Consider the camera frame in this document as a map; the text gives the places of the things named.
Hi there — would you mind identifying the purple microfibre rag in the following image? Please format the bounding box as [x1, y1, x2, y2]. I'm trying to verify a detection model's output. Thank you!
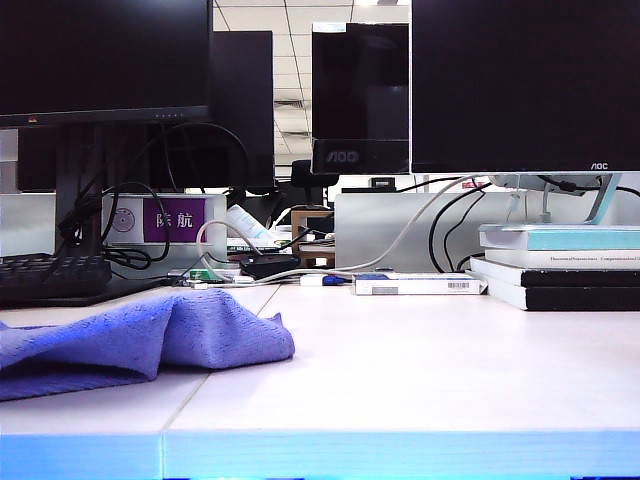
[0, 287, 297, 402]

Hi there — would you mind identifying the small wooden shelf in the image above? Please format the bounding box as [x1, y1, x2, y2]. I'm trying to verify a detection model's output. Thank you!
[290, 209, 337, 268]

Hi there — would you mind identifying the grey desk partition panel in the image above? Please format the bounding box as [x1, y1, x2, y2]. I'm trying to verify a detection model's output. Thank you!
[333, 191, 640, 275]

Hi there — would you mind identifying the black adapter block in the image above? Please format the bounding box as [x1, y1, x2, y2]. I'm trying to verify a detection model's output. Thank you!
[239, 254, 302, 281]

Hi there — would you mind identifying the black office chair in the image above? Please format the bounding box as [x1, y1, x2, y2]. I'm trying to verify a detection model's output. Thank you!
[290, 159, 327, 202]

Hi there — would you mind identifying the white tube with teal print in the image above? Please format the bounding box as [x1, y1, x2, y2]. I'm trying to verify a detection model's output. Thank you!
[225, 204, 275, 242]

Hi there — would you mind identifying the flat white and blue box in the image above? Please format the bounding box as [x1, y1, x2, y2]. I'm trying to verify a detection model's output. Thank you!
[353, 271, 489, 297]

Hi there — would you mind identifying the green and white packet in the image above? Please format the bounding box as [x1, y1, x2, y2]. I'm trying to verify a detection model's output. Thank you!
[168, 268, 242, 289]

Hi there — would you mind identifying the white box with purple label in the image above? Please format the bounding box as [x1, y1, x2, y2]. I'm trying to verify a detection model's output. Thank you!
[101, 193, 229, 265]

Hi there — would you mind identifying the dark background monitor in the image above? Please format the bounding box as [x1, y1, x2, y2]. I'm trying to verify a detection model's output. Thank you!
[209, 30, 276, 190]

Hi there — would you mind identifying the black AOC monitor rear side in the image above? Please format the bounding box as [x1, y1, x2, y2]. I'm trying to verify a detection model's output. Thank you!
[311, 21, 412, 176]

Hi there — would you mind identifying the white book with printed spine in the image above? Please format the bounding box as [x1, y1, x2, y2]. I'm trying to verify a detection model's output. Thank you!
[483, 248, 640, 272]

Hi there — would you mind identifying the dark grey monitor stand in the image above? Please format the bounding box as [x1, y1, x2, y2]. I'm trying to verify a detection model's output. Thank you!
[0, 123, 174, 308]

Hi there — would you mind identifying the teal and white book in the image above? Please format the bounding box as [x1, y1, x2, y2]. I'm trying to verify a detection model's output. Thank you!
[478, 223, 640, 253]

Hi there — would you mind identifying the black book white cover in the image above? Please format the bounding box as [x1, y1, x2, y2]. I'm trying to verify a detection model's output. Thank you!
[469, 256, 640, 290]
[485, 279, 640, 312]

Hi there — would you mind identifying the black keyboard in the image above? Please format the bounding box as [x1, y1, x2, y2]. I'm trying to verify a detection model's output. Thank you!
[0, 252, 114, 301]

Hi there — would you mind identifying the white and teal monitor stand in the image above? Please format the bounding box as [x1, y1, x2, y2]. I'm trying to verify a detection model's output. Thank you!
[491, 173, 627, 227]

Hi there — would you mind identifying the large black computer monitor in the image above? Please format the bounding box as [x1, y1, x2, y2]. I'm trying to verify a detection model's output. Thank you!
[0, 0, 215, 129]

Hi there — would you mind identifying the long white cable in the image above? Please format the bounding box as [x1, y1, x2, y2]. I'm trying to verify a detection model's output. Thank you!
[227, 174, 484, 286]

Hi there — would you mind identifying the black cable on partition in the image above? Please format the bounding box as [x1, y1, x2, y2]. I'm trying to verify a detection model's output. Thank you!
[428, 185, 494, 274]

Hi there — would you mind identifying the white looped cable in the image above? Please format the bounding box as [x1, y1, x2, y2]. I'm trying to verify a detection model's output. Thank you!
[196, 219, 262, 284]

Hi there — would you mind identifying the black looped cable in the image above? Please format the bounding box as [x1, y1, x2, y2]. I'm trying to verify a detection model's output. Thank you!
[101, 181, 172, 272]

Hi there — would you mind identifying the black AOC monitor white frame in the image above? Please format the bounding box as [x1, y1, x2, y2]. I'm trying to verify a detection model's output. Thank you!
[410, 0, 640, 176]

